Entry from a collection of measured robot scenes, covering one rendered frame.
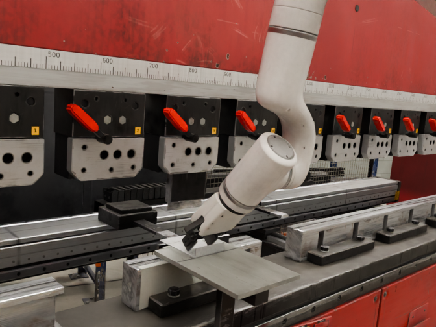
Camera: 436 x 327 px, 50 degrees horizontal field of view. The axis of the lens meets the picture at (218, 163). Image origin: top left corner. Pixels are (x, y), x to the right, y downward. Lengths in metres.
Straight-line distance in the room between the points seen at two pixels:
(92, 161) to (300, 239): 0.74
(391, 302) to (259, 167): 0.99
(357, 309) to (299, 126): 0.78
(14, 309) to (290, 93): 0.62
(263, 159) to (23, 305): 0.50
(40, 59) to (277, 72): 0.40
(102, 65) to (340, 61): 0.75
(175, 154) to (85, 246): 0.40
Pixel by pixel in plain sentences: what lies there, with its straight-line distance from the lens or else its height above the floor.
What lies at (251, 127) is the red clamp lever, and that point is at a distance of 1.08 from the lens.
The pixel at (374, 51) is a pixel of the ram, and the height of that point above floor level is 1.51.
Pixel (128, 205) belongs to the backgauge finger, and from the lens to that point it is 1.27.
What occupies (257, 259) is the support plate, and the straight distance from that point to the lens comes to 1.04.
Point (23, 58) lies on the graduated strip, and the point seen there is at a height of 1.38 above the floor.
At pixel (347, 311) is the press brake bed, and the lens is 1.50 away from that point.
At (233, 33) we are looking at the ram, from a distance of 1.08.
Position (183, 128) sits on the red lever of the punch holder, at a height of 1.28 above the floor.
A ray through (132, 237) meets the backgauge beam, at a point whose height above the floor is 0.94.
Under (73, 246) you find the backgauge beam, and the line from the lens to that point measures 1.24.
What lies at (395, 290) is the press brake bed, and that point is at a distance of 1.74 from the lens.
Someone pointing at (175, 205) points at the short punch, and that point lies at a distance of 1.07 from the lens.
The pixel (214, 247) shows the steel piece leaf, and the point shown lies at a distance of 1.05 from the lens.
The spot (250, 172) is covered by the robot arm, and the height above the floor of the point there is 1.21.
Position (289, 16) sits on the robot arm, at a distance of 0.84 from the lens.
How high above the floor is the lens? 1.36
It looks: 9 degrees down
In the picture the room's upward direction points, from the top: 5 degrees clockwise
